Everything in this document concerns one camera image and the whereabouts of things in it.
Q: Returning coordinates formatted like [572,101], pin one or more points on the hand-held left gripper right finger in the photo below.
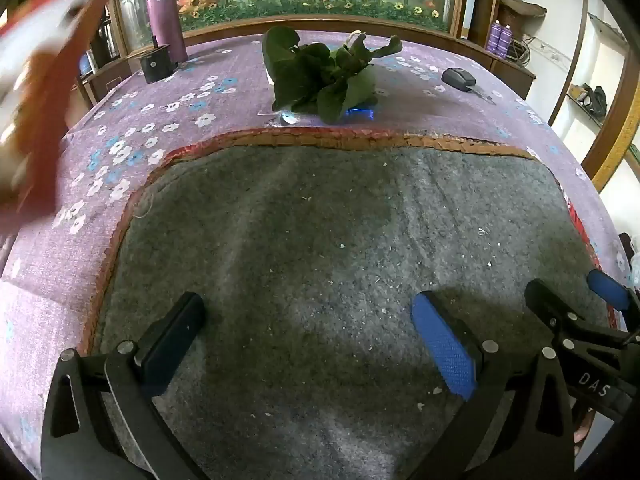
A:
[442,347]

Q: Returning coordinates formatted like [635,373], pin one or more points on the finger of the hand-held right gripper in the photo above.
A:
[550,305]
[607,287]

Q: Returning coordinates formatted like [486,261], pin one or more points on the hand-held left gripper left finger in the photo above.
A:
[172,340]

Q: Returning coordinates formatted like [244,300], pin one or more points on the red tray with white inside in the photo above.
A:
[45,125]

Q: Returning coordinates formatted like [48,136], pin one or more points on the grey mat with red border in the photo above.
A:
[320,240]

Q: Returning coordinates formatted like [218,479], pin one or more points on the wooden sideboard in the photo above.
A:
[510,72]

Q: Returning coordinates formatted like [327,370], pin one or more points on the black car key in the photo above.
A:
[457,78]

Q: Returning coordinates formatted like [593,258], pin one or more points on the small blue device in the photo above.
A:
[361,113]

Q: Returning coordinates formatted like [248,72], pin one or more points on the small black box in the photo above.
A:
[155,65]

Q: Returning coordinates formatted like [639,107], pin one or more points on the wooden shelf unit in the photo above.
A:
[97,60]

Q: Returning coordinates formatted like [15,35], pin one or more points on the brown woven basket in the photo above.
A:
[522,7]

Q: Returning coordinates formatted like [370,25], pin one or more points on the bunch of leafy greens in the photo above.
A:
[310,75]

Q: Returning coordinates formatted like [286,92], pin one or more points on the purple thermos bottle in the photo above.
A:
[165,20]

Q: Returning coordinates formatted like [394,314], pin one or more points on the wall shelf with wooden frame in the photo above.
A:
[595,95]

